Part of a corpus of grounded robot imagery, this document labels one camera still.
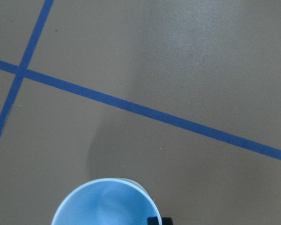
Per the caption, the light blue cup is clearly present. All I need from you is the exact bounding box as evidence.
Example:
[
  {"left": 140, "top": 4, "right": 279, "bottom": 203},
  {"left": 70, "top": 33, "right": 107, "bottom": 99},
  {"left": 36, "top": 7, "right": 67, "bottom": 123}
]
[{"left": 52, "top": 178, "right": 162, "bottom": 225}]

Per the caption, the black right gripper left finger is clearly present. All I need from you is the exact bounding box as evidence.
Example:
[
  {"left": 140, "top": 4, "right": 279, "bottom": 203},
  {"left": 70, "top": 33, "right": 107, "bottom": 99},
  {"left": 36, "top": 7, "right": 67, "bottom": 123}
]
[{"left": 147, "top": 217, "right": 158, "bottom": 225}]

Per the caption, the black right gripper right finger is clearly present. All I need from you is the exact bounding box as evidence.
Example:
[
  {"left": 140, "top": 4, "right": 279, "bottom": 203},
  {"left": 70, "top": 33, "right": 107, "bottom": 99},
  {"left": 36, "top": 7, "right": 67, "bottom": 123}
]
[{"left": 162, "top": 217, "right": 172, "bottom": 225}]

